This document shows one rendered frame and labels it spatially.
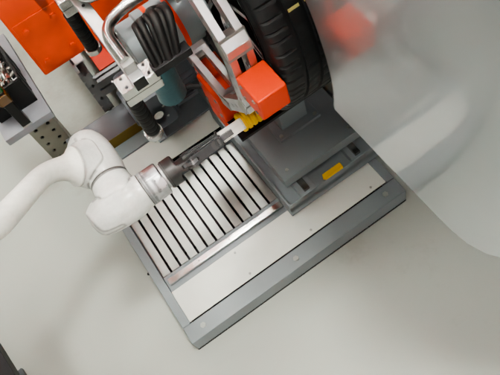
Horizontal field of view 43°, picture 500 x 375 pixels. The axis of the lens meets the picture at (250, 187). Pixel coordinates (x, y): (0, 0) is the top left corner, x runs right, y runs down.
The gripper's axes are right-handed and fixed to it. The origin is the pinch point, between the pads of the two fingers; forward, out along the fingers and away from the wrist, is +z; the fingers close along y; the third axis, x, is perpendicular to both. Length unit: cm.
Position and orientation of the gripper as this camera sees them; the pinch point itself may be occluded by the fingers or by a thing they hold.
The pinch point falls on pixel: (231, 130)
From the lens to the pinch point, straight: 162.0
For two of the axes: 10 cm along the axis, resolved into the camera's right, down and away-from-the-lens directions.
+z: 8.2, -5.7, 1.0
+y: 2.4, 1.7, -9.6
